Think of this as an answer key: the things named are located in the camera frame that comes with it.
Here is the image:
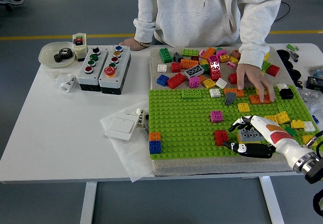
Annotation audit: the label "person's left hand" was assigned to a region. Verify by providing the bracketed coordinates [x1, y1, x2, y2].
[236, 64, 276, 103]

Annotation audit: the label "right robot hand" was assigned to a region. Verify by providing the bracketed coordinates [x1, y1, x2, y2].
[223, 115, 313, 169]

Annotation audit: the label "person's right hand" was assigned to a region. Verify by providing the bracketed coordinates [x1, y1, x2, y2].
[118, 37, 153, 51]

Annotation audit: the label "light grey long brick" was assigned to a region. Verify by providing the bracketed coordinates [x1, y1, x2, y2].
[237, 128, 265, 142]

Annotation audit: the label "dark grey slope brick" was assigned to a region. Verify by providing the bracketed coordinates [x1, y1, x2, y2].
[224, 92, 237, 106]

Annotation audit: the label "orange long brick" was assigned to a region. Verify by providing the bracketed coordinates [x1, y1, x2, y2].
[180, 59, 200, 70]
[249, 94, 272, 105]

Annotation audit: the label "yellow curved brick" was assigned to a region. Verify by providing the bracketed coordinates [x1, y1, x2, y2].
[236, 134, 262, 145]

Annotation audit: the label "white flat brick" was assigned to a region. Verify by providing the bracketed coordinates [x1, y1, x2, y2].
[215, 77, 228, 90]

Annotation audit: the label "black brick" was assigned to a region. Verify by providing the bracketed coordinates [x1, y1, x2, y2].
[279, 88, 295, 100]

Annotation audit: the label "red tall brick white dots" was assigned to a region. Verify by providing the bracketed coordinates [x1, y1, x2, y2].
[209, 61, 222, 81]

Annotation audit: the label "red long brick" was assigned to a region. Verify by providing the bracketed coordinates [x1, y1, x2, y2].
[166, 73, 186, 90]

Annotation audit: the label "lime green long brick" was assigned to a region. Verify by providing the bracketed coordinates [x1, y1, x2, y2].
[181, 48, 200, 58]
[181, 89, 203, 100]

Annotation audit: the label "grey brick with dark studs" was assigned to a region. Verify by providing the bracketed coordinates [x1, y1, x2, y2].
[183, 65, 204, 80]

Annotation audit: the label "grey emergency-stop control box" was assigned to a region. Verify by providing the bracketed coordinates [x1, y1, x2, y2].
[97, 44, 132, 95]

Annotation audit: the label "grey four-button control box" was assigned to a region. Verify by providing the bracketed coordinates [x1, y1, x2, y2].
[77, 46, 109, 92]

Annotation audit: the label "clear plastic bag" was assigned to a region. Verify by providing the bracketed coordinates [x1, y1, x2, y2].
[300, 87, 323, 116]

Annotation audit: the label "black printed box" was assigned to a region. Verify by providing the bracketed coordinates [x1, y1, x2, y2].
[306, 76, 323, 91]

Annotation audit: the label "white table leg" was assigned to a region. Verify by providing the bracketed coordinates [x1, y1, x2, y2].
[79, 182, 98, 224]
[258, 176, 285, 224]

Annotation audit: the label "white printed tube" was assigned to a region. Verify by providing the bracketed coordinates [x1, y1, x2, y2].
[135, 107, 145, 128]

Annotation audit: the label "white pipe tee fitting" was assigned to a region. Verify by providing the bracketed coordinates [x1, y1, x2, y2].
[55, 73, 77, 93]

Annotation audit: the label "green studded baseplate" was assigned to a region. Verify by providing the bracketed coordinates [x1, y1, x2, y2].
[148, 85, 323, 160]

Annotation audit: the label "white plastic bowl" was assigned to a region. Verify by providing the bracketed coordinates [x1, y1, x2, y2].
[38, 41, 76, 68]

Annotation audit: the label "cream switch box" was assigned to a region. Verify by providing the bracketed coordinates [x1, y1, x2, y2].
[72, 33, 88, 62]

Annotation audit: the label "black floor cable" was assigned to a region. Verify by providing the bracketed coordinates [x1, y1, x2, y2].
[274, 0, 323, 22]

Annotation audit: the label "white wall switch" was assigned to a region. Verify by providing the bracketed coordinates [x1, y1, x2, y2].
[104, 114, 139, 141]

